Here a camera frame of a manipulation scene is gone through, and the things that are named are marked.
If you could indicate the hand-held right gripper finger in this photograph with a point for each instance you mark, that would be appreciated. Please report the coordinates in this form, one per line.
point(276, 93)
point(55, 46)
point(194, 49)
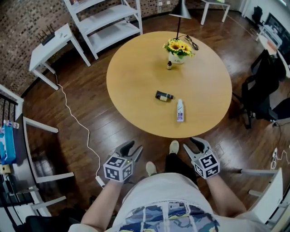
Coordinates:
point(189, 152)
point(202, 145)

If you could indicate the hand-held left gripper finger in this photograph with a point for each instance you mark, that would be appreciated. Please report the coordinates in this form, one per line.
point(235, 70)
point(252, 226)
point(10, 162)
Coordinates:
point(137, 155)
point(123, 148)

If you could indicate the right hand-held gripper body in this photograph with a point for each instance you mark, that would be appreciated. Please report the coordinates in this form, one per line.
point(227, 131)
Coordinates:
point(207, 166)

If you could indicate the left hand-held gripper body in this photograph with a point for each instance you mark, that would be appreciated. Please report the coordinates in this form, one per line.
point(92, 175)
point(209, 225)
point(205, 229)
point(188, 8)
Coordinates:
point(116, 168)

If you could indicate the white tube with purple label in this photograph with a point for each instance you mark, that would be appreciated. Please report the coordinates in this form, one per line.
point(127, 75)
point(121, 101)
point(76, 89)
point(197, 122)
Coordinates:
point(180, 112)

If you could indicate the small amber bottle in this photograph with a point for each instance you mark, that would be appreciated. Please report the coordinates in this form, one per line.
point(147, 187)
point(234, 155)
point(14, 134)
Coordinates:
point(163, 98)
point(169, 66)

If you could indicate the black cosmetic tube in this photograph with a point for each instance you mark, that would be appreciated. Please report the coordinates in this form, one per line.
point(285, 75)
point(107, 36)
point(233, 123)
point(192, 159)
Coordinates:
point(163, 93)

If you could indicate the person's right forearm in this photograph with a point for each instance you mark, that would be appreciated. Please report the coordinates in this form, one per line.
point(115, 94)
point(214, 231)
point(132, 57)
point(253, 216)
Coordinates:
point(224, 197)

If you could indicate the person's left forearm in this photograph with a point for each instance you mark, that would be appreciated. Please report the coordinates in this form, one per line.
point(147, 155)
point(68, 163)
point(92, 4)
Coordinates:
point(102, 204)

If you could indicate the person's right beige shoe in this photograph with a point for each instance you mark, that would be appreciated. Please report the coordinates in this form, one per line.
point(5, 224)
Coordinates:
point(174, 147)

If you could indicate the person's beige shoe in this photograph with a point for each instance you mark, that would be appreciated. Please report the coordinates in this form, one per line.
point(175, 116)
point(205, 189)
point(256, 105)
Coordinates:
point(174, 147)
point(150, 168)

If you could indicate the person's black trousers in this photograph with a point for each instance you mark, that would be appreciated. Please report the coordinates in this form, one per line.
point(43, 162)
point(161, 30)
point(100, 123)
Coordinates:
point(174, 163)

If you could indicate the person's left beige shoe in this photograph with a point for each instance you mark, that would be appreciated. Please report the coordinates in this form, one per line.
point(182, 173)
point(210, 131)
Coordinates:
point(150, 168)

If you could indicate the person's printed beige shirt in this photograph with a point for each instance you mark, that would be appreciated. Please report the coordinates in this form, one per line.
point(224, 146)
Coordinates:
point(163, 192)

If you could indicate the black padded chair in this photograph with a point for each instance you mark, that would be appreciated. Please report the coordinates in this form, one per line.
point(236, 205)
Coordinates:
point(52, 223)

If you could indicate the sunflower bouquet in white pot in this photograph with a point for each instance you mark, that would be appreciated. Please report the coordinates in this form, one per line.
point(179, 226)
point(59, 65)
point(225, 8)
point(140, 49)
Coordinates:
point(179, 48)

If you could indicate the small yellow box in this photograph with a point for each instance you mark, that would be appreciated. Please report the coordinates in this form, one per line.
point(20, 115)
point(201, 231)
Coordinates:
point(5, 169)

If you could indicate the blue tissue box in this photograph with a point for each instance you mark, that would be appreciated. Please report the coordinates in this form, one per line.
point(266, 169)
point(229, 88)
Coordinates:
point(8, 145)

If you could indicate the clear water bottle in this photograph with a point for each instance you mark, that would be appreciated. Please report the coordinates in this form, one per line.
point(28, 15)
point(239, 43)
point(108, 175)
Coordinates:
point(11, 124)

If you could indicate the round white table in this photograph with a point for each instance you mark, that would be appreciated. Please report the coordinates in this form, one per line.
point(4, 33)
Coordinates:
point(267, 45)

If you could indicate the white side table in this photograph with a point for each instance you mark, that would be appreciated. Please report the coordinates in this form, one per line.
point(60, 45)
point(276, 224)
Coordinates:
point(49, 49)

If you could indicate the black railing with white top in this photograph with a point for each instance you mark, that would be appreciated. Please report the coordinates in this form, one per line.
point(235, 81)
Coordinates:
point(11, 95)

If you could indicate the white shelf unit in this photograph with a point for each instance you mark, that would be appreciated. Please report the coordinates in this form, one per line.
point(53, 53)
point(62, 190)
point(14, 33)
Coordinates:
point(106, 25)

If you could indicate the white monitor desk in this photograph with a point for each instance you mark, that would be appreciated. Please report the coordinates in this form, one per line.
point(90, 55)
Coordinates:
point(262, 31)

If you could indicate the dark top white table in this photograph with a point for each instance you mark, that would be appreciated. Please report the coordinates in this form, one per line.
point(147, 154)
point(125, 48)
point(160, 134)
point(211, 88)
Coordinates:
point(204, 13)

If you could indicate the black router with antennas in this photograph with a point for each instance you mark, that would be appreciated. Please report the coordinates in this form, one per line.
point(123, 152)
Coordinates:
point(47, 38)

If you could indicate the black desk lamp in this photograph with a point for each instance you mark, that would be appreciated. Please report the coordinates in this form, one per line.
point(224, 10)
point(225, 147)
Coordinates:
point(181, 10)

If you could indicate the black monitor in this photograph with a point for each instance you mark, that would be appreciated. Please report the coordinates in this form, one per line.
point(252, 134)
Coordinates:
point(276, 27)

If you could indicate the black swivel chair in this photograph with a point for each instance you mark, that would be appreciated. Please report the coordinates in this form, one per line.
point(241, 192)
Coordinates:
point(258, 13)

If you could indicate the dark desk with white frame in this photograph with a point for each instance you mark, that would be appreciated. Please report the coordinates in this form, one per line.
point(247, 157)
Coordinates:
point(25, 154)

